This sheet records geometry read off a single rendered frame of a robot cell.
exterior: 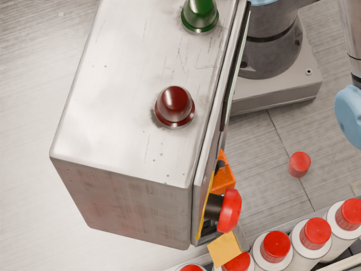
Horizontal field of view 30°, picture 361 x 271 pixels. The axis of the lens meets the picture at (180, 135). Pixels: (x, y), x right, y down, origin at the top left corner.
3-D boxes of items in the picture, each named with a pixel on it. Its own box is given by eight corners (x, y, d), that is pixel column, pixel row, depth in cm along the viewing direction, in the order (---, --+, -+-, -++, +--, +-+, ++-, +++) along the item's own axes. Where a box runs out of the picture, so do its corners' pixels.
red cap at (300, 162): (301, 181, 109) (304, 175, 106) (283, 170, 110) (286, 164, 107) (311, 164, 110) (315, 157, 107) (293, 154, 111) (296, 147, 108)
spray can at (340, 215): (312, 268, 99) (343, 237, 80) (300, 234, 101) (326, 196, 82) (345, 258, 100) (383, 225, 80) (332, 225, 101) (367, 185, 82)
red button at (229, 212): (200, 221, 54) (237, 229, 54) (211, 177, 56) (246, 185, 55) (199, 232, 58) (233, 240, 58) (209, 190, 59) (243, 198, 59)
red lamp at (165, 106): (150, 125, 43) (148, 110, 41) (160, 88, 44) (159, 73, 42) (189, 133, 43) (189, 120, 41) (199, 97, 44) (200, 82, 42)
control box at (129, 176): (86, 228, 60) (44, 157, 42) (136, 63, 66) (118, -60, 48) (196, 255, 59) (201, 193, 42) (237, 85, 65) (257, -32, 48)
